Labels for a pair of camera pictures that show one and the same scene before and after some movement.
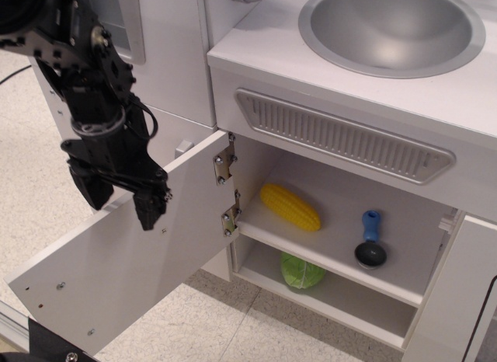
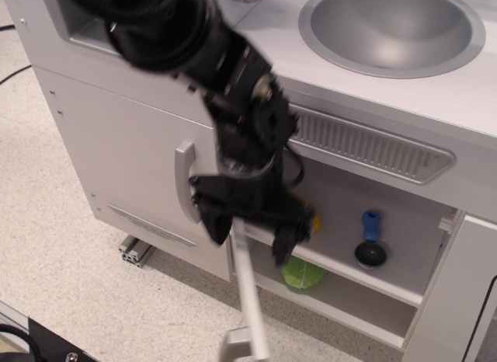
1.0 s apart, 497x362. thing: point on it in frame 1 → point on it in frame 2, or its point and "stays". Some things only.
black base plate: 46,346 stays
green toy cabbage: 300,273 stays
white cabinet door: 90,286 → 250,304
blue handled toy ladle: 371,253 stays
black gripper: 123,158 → 265,196
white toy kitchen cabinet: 364,131 stays
